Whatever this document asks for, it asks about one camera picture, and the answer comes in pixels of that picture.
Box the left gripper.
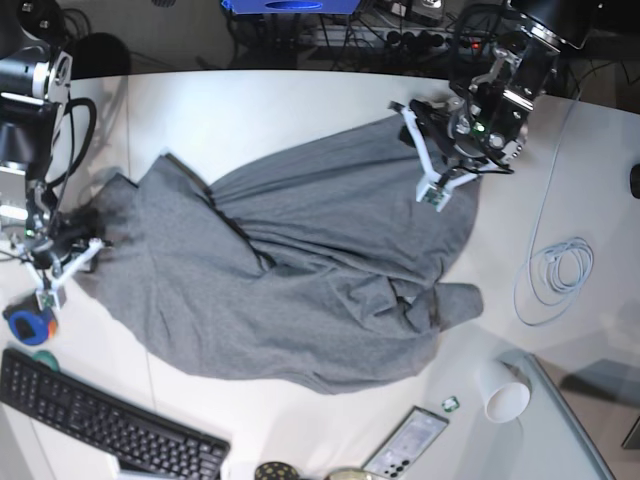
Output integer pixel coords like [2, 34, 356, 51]
[409, 99, 493, 164]

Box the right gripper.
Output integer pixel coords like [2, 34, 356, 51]
[24, 219, 93, 270]

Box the grey t-shirt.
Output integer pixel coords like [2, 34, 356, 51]
[76, 116, 483, 394]

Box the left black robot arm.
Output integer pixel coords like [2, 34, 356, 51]
[408, 1, 603, 173]

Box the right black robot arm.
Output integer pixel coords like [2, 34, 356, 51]
[1, 1, 97, 270]

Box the blue black tape measure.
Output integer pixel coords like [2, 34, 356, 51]
[2, 294, 58, 346]

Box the black power strip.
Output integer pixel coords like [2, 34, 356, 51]
[384, 30, 482, 54]

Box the green tape roll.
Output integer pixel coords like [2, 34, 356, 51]
[32, 350, 60, 372]

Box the black round object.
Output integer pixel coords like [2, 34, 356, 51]
[629, 164, 640, 199]

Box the black computer keyboard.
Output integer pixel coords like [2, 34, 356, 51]
[1, 348, 230, 479]

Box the blue box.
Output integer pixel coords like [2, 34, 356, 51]
[221, 0, 360, 15]

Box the white paper cup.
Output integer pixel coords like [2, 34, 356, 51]
[475, 360, 531, 424]

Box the small green white packet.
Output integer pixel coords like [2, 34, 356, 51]
[441, 396, 460, 413]

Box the black gold dotted lid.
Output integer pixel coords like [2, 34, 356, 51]
[254, 462, 300, 480]

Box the grey laptop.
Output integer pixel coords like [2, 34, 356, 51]
[488, 350, 639, 479]

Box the smartphone with clear case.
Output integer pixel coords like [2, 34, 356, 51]
[362, 406, 449, 479]

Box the round metal tin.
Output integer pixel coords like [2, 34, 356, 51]
[324, 467, 372, 480]

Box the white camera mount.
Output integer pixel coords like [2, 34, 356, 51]
[389, 102, 484, 212]
[12, 238, 113, 312]

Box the white coiled cable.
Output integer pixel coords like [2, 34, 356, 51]
[513, 77, 596, 327]

